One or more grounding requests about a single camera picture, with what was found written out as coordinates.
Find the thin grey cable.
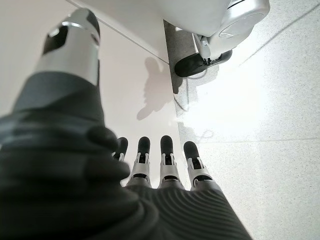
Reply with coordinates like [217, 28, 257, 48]
[174, 67, 210, 111]

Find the narrow white cabinet door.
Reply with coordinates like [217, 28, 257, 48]
[72, 0, 172, 65]

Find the black robot foot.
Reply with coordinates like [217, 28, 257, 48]
[174, 49, 233, 78]

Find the white robot leg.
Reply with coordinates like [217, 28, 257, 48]
[159, 0, 271, 60]

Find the wide white cabinet door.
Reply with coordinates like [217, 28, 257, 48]
[0, 0, 185, 151]

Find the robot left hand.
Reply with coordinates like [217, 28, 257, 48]
[0, 7, 253, 240]

